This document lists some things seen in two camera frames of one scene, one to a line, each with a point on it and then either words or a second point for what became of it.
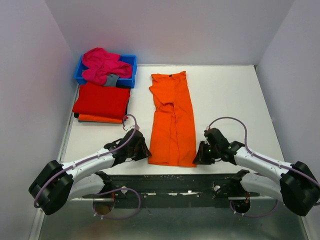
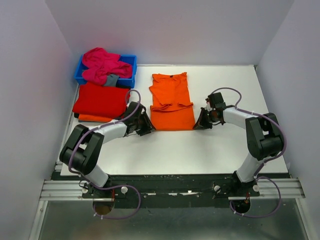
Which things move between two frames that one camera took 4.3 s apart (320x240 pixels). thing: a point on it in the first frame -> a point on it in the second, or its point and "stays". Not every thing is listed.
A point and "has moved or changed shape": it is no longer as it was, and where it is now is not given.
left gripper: x=144 y=152 -> x=147 y=127
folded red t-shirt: x=96 y=100 stays
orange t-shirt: x=171 y=140 has moved or changed shape
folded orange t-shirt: x=92 y=118 stays
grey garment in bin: x=111 y=80 stays
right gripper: x=200 y=157 -> x=201 y=124
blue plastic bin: x=124 y=82 stays
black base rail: x=172 y=191 stays
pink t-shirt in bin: x=101 y=64 stays
